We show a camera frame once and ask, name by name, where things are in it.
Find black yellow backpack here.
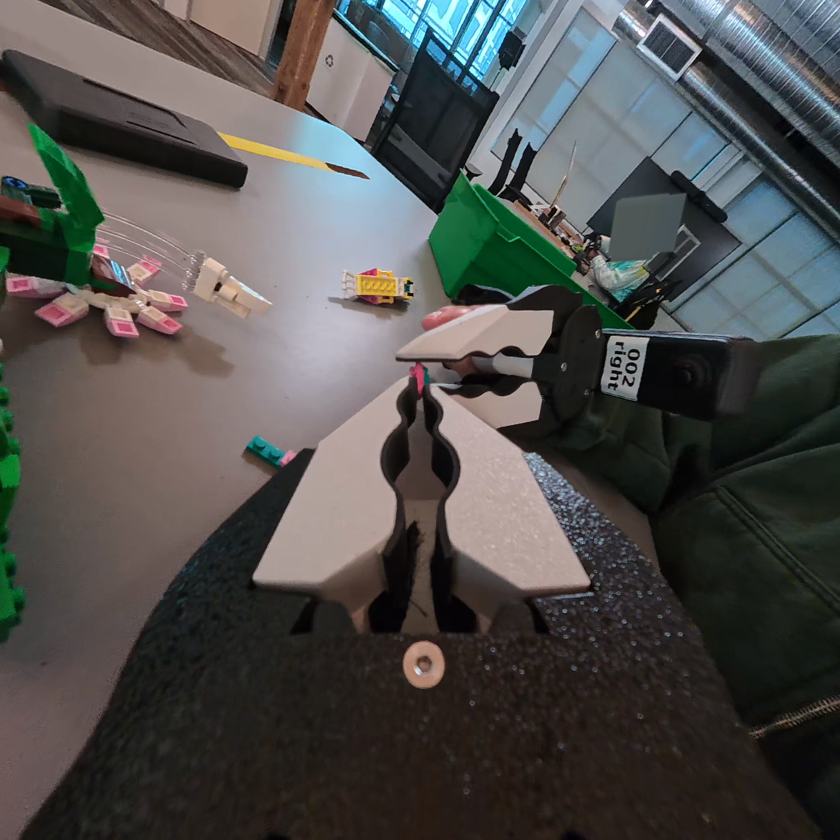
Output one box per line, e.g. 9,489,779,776
613,279,683,329

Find green lego plant model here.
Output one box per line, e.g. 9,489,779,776
0,123,106,644

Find white lego piece clear rods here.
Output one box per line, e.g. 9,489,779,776
98,217,273,320

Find person's green jacket torso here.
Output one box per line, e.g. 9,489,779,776
646,333,840,840

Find person's right forearm green sleeve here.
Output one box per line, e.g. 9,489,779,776
518,387,729,519

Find black camera bar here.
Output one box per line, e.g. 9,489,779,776
669,171,729,224

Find person's right hand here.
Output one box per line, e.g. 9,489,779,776
422,304,487,333

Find teal pink lego plate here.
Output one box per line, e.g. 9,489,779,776
245,434,298,468

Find white air vent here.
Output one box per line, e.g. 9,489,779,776
637,13,703,81

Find pink white lego flower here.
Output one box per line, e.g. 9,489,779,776
5,239,189,340

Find white recycling cabinet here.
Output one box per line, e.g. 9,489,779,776
307,16,398,142

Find wooden pillar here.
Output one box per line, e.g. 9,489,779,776
272,0,337,111

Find silver air duct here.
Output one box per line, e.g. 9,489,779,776
613,0,840,158

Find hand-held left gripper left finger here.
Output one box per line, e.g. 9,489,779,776
251,377,411,634

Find green plastic bin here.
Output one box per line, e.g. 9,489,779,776
428,172,634,329

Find yellow tape strip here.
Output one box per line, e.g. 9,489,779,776
217,131,371,180

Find black office chair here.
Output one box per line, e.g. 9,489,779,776
371,29,501,212

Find large black screen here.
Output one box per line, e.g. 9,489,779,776
586,156,742,284

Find yellow pink lego vehicle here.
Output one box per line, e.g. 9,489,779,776
341,268,416,306

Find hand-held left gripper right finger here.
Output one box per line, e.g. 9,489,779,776
423,386,593,634

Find pair of black chairs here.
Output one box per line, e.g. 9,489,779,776
489,128,542,204

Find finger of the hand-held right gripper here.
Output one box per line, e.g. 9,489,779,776
433,377,544,433
395,307,560,378

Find black flat tray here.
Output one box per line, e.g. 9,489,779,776
0,49,249,190

